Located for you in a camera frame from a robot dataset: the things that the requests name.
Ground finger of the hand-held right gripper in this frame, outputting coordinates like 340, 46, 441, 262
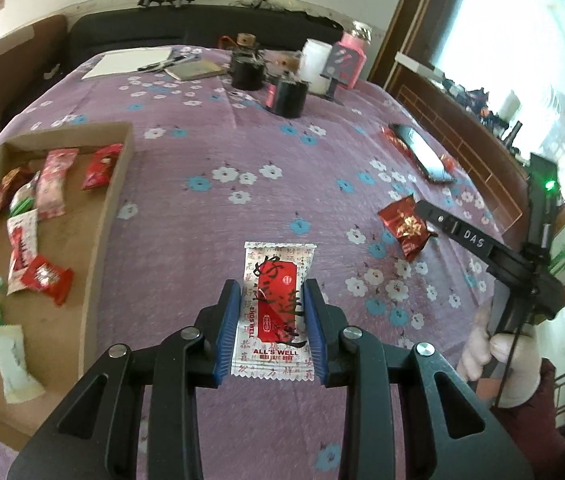
413, 199, 506, 269

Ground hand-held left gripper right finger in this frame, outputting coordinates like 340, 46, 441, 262
303, 278, 534, 480

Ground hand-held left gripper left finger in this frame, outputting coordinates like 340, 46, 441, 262
7, 281, 242, 480

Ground white red-label snack packet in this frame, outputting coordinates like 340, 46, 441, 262
230, 240, 318, 382
6, 208, 40, 296

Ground cardboard box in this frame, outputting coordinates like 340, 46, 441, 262
0, 120, 136, 452

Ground person's right hand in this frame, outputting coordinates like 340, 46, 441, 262
457, 305, 544, 409

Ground black smartphone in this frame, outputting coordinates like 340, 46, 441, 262
391, 122, 456, 185

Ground wooden sideboard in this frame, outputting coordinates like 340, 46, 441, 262
369, 52, 565, 302

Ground red gold snack packet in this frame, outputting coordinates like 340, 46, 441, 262
379, 127, 458, 173

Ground white cup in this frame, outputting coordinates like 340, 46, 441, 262
497, 90, 522, 121

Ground black gadget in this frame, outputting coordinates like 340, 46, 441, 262
441, 77, 494, 116

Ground purple floral tablecloth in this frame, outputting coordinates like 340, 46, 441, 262
0, 44, 539, 480

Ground small red white-print packet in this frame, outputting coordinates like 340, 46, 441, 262
21, 254, 74, 307

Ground bright red snack packet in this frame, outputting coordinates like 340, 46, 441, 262
81, 143, 124, 191

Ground black card stand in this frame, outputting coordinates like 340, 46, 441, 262
319, 42, 358, 104

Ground pink jar with silver lid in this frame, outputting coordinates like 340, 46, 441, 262
339, 20, 373, 89

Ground plain white snack packet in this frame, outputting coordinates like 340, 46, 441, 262
0, 323, 46, 405

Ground white jar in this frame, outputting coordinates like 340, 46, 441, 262
299, 38, 336, 96

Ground black jar with red label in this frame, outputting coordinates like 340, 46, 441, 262
264, 72, 308, 119

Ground pink snack packet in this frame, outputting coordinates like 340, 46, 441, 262
37, 147, 80, 221

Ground tan notebook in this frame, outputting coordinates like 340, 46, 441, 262
164, 58, 224, 82

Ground white paper sheet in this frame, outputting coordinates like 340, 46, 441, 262
81, 47, 174, 80

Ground black sofa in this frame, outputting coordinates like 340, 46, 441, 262
0, 7, 346, 122

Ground thin black cable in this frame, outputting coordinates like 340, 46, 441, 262
494, 330, 521, 409

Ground wooden door frame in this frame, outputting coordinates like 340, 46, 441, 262
367, 0, 459, 84

